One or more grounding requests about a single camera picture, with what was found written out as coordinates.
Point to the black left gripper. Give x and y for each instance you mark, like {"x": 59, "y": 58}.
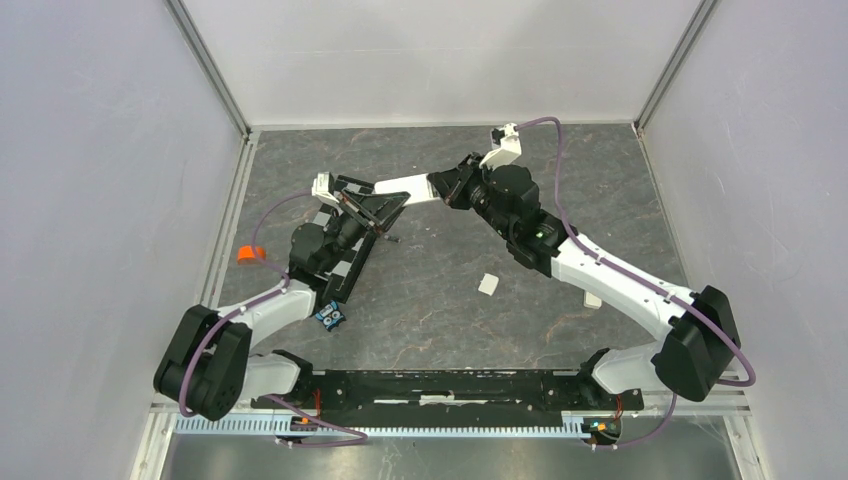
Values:
{"x": 377, "y": 210}

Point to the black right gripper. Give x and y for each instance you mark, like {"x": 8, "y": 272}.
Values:
{"x": 452, "y": 184}

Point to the white remote control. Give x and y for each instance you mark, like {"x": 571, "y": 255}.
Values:
{"x": 417, "y": 186}

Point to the white battery cover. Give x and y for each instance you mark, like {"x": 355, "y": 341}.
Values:
{"x": 488, "y": 284}

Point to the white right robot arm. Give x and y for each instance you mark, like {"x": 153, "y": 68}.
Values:
{"x": 695, "y": 336}

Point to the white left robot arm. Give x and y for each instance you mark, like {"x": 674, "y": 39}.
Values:
{"x": 208, "y": 367}

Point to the black white chessboard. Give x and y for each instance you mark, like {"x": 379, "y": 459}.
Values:
{"x": 350, "y": 244}

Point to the blue owl eraser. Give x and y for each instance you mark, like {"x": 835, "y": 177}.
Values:
{"x": 330, "y": 316}

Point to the orange tape roll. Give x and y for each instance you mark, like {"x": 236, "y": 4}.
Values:
{"x": 250, "y": 255}

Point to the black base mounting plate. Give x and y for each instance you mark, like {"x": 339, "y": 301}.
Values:
{"x": 454, "y": 398}

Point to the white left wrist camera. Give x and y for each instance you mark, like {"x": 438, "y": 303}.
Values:
{"x": 323, "y": 189}

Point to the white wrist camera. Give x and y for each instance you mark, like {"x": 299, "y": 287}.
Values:
{"x": 505, "y": 149}
{"x": 323, "y": 189}

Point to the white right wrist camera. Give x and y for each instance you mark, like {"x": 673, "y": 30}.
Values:
{"x": 505, "y": 149}

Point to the white slotted cable duct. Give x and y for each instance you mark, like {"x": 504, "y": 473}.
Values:
{"x": 279, "y": 423}

